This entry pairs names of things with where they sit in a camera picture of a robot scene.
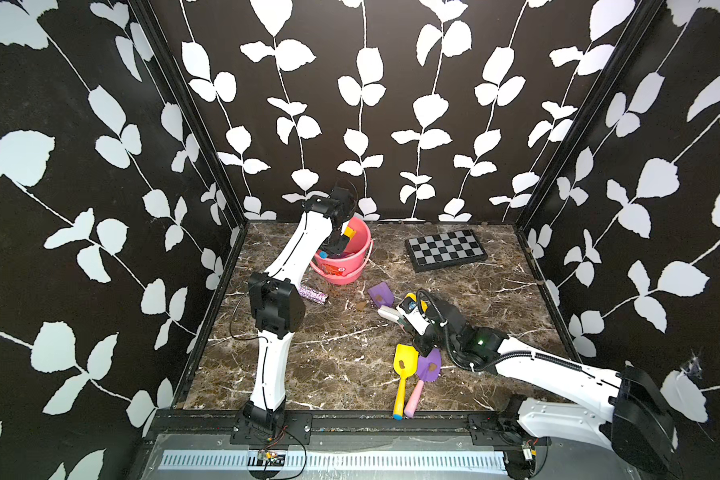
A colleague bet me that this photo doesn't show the purple square shovel pink handle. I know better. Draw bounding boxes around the purple square shovel pink handle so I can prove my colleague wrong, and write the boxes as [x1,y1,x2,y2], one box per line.
[368,282,395,309]

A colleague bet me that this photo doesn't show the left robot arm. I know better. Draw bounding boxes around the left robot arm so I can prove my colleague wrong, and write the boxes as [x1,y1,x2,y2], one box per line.
[242,186,357,435]

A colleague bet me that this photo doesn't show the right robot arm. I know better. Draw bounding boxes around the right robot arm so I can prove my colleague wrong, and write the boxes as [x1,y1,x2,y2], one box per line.
[397,290,678,476]

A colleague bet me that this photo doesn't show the pink plastic bucket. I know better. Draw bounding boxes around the pink plastic bucket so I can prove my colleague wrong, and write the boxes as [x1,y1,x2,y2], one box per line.
[310,217,374,286]

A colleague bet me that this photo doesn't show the yellow shovel blue tip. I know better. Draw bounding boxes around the yellow shovel blue tip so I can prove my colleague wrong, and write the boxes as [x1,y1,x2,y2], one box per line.
[393,344,419,420]

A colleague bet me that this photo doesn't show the purple glitter microphone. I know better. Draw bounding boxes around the purple glitter microphone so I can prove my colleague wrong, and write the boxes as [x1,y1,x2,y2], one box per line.
[298,285,328,305]

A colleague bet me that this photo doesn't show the black white checkerboard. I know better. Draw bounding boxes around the black white checkerboard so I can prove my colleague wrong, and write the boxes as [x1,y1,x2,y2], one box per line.
[404,229,487,272]

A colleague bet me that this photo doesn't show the small circuit board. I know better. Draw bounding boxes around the small circuit board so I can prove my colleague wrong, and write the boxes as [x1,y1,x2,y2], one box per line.
[248,450,287,471]

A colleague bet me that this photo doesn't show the purple round trowel pink handle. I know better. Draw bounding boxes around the purple round trowel pink handle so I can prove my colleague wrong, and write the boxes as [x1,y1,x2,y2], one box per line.
[403,348,442,418]

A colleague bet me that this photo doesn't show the white slotted cable duct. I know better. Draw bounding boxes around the white slotted cable duct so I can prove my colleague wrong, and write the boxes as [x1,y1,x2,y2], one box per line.
[157,449,507,475]

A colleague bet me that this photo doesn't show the black front rail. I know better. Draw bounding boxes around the black front rail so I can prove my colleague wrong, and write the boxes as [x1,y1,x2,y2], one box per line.
[147,410,549,448]

